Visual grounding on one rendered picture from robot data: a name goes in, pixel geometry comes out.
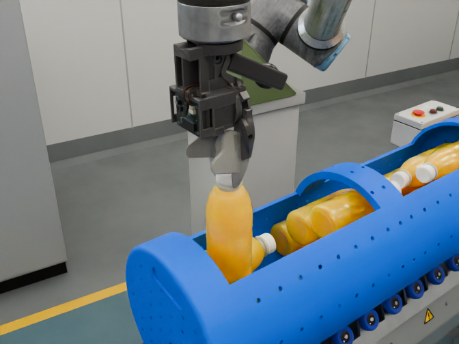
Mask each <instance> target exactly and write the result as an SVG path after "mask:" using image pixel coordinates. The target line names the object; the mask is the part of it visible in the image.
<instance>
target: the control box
mask: <svg viewBox="0 0 459 344"><path fill-rule="evenodd" d="M428 105H429V106H428ZM430 105H431V106H430ZM438 106H442V107H443V111H438V110H437V113H430V109H436V108H437V107H438ZM423 107H424V108H423ZM416 109H420V110H422V111H424V112H425V114H424V115H421V116H416V115H415V114H414V113H413V110H416ZM458 114H459V108H456V107H454V106H450V105H447V104H443V103H441V102H437V101H435V100H431V101H429V102H426V103H423V104H420V105H418V106H414V107H413V108H410V109H406V110H405V111H401V112H399V113H396V114H395V115H394V121H393V129H392V133H391V141H390V142H391V143H392V144H394V145H397V146H399V147H402V146H404V145H407V144H409V143H411V142H412V140H413V139H414V138H415V137H416V136H417V135H418V134H419V133H420V132H421V131H422V130H423V129H425V128H427V127H428V126H431V125H433V124H436V123H439V122H440V121H443V120H445V119H449V118H452V117H458Z"/></svg>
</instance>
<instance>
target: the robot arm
mask: <svg viewBox="0 0 459 344"><path fill-rule="evenodd" d="M307 2H308V0H254V1H253V2H252V4H251V0H177V9H178V32H179V36H180V37H182V38H183V39H184V40H186V42H181V43H177V44H173V53H174V64H175V76H176V84H175V85H171V86H169V95H170V106H171V122H172V123H174V122H177V124H178V125H179V126H180V127H182V128H184V129H185V130H187V131H189V132H191V133H192V134H194V135H195V136H197V138H196V139H195V140H194V141H193V142H192V143H190V144H189V145H188V146H187V147H186V155H187V157H189V158H209V161H210V169H211V171H212V173H213V174H214V176H215V177H216V175H218V174H229V173H232V186H233V188H237V187H239V185H240V183H241V181H242V179H243V177H244V175H245V172H246V170H247V167H248V164H249V159H250V157H251V155H252V151H253V144H254V141H255V126H254V122H253V116H252V111H253V110H252V109H251V105H250V100H249V99H250V97H249V94H248V93H247V90H246V86H244V85H243V83H244V82H243V80H242V79H239V78H237V77H235V76H232V75H231V74H228V73H227V72H226V71H229V72H233V73H234V74H237V75H240V76H243V77H245V78H248V79H251V80H252V81H255V83H256V84H257V85H258V86H259V87H261V88H262V89H272V88H275V89H278V90H282V89H283V88H284V86H285V83H286V81H287V78H288V75H287V74H286V73H283V72H281V71H279V69H277V67H276V66H275V65H273V64H271V63H269V61H270V56H271V54H272V51H273V49H274V47H275V46H276V45H277V43H278V42H279V43H280V44H282V45H284V46H285V47H286V48H288V49H289V50H291V51H292V52H293V53H295V54H296V55H298V56H299V57H300V58H302V59H304V60H305V61H306V62H307V63H309V64H311V65H312V66H313V67H314V68H317V69H319V70H320V71H322V72H324V71H325V70H327V68H328V67H329V66H330V65H331V64H332V62H333V61H334V60H335V58H336V57H337V56H338V55H339V53H340V52H341V51H342V49H343V48H344V47H345V45H346V44H347V43H348V41H349V40H350V38H351V36H350V35H349V34H348V32H346V31H345V23H344V17H345V15H346V13H347V11H348V8H349V6H350V4H351V2H352V0H311V1H310V4H309V6H308V5H307ZM243 39H245V41H246V42H247V43H248V44H249V45H250V46H251V47H252V48H253V49H254V50H255V51H256V52H257V53H258V54H259V55H260V56H261V57H262V58H263V59H264V60H265V61H266V63H260V62H258V61H255V60H253V59H250V58H248V57H245V56H243V55H241V54H238V53H237V52H239V51H241V50H242V49H243ZM174 96H176V101H175V103H176V113H175V114H174V105H173V97H174ZM232 127H234V130H227V129H228V128H232Z"/></svg>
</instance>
